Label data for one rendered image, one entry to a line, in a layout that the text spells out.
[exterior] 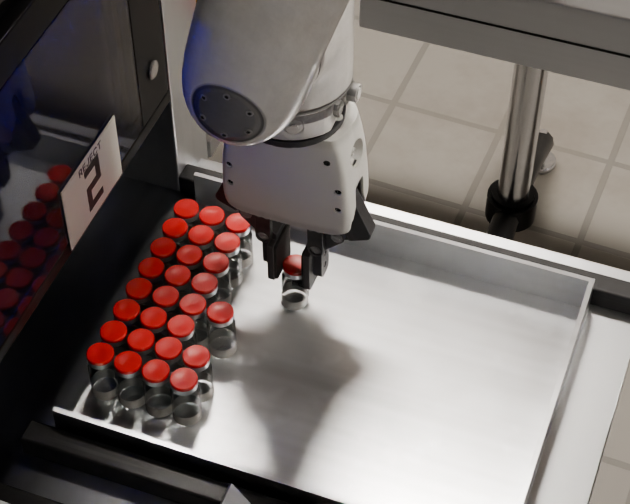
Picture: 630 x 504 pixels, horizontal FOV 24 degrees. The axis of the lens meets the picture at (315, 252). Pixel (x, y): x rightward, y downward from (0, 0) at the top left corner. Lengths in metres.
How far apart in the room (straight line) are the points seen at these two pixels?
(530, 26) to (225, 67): 1.21
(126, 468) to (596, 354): 0.37
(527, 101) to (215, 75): 1.31
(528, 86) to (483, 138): 0.48
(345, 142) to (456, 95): 1.67
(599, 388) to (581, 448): 0.06
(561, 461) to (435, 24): 1.08
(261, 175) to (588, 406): 0.31
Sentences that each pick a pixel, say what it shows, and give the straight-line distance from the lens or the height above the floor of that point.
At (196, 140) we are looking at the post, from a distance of 1.26.
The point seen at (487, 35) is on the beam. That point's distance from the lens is 2.06.
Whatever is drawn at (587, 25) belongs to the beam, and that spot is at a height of 0.53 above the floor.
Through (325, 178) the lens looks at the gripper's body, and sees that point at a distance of 1.02.
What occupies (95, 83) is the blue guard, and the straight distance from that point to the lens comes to 1.04.
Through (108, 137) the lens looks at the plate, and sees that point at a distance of 1.08.
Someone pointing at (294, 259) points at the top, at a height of 0.93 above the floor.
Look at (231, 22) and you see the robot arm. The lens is 0.83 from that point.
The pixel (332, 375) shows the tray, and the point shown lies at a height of 0.88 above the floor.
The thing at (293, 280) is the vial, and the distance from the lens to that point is 1.13.
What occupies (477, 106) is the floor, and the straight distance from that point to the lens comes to 2.65.
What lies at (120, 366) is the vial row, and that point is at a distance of 1.08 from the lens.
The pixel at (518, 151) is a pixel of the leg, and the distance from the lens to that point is 2.20.
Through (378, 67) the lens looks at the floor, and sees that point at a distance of 2.71.
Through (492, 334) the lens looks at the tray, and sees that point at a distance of 1.15.
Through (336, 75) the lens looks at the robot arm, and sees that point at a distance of 0.96.
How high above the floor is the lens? 1.78
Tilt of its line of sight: 48 degrees down
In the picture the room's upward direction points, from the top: straight up
